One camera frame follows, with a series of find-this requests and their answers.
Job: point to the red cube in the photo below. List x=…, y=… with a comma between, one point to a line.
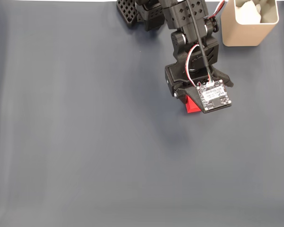
x=191, y=107

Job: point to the beige open box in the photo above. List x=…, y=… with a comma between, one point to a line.
x=243, y=34

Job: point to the white crumpled paper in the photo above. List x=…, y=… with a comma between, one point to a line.
x=247, y=13

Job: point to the blue-grey table mat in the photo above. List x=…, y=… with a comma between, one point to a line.
x=85, y=142

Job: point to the camera circuit board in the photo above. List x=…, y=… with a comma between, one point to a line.
x=214, y=95

